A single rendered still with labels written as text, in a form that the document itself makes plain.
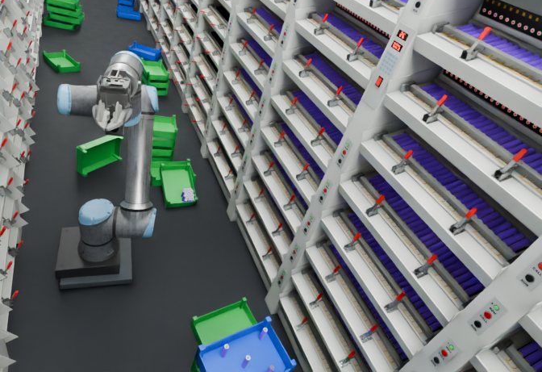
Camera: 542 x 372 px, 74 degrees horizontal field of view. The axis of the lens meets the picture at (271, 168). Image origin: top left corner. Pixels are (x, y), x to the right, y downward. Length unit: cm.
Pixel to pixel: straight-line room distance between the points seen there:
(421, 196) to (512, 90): 39
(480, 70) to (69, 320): 188
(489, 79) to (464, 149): 19
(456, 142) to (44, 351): 177
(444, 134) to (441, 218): 25
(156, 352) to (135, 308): 25
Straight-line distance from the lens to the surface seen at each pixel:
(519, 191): 107
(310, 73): 176
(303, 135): 167
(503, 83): 108
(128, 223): 185
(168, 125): 282
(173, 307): 203
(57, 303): 206
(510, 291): 110
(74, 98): 122
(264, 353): 153
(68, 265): 202
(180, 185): 258
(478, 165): 109
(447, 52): 117
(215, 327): 200
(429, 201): 121
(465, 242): 115
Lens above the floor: 172
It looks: 34 degrees down
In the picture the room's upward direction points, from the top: 20 degrees clockwise
